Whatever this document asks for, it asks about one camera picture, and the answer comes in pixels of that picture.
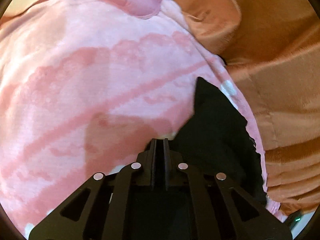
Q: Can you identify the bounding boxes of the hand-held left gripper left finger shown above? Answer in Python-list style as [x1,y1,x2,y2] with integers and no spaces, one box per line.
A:
[29,138,159,240]

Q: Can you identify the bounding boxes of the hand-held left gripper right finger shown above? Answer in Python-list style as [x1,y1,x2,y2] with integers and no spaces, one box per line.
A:
[162,138,293,240]

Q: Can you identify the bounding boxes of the black small garment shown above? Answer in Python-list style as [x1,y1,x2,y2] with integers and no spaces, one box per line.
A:
[172,76,267,206]

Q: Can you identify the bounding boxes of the pink patterned blanket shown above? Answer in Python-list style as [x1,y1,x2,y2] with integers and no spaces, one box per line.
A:
[0,0,288,233]

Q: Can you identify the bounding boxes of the orange bed sheet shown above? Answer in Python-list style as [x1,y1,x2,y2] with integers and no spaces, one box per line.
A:
[172,0,320,216]

